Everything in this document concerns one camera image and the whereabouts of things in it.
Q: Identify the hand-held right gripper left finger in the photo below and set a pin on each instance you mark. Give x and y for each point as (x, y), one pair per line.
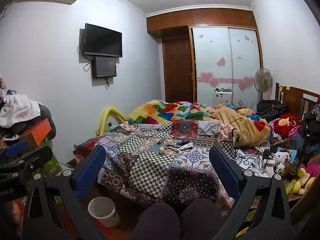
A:
(90, 170)

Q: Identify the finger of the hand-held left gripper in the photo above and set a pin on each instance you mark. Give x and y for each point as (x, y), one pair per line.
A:
(15, 148)
(32, 156)

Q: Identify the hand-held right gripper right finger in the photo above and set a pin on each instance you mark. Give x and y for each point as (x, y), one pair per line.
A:
(225, 170)

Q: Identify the white plastic cup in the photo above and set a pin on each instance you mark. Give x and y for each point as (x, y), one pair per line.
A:
(100, 210)

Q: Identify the white black-capped marker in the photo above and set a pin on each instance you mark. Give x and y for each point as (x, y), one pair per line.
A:
(183, 147)

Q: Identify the red floral bag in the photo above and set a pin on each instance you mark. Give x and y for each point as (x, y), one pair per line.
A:
(15, 210)

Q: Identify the large green leaf-print bag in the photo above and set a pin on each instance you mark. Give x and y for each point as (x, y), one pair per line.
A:
(53, 162)

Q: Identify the orange box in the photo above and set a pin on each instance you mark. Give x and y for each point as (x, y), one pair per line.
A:
(37, 130)

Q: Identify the white cloth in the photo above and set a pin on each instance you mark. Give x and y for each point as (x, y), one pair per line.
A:
(17, 110)

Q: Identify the dark grey bag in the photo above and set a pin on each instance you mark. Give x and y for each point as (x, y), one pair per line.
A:
(48, 120)

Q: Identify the tan fleece blanket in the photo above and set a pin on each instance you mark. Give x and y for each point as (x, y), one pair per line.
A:
(245, 127)

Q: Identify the person's right leg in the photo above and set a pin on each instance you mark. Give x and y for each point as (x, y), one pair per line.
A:
(202, 217)

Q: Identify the person's leg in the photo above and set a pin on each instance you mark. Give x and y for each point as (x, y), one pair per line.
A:
(157, 222)
(202, 217)

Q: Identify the white spotted plush toy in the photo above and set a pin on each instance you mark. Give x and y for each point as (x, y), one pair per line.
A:
(280, 158)

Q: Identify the yellow curved tube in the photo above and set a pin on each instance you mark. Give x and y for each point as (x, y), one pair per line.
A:
(110, 111)

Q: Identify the patchwork patterned blanket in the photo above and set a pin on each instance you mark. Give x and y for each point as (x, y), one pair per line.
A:
(155, 170)

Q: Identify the white tape roll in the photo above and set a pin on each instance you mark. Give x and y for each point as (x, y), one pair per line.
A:
(162, 150)

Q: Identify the red plush bird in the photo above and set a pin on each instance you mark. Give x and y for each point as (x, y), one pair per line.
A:
(285, 125)

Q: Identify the black striped cloth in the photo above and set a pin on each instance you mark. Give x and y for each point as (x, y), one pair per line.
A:
(270, 110)

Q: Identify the yellow plush toy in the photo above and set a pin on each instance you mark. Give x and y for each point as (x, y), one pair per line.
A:
(300, 180)

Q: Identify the colourful heart quilt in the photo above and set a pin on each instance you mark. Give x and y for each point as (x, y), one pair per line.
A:
(175, 110)

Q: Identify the person's left leg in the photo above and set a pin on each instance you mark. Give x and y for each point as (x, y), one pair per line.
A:
(157, 222)

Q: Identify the standing fan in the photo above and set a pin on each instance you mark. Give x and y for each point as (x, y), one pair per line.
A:
(263, 80)

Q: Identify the dark clothing pile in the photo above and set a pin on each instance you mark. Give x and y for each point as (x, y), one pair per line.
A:
(311, 122)

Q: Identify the wooden bed headboard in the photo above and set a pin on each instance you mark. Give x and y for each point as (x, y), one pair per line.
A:
(292, 97)

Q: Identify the brown wooden door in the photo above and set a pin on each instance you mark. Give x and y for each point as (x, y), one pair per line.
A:
(177, 70)

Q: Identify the wooden wardrobe with heart stickers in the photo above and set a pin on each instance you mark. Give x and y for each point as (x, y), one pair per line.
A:
(212, 55)

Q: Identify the small black wall monitor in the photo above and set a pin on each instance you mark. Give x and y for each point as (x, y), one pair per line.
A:
(103, 67)

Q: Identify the black wall television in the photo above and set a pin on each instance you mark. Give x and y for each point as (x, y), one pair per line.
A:
(102, 40)

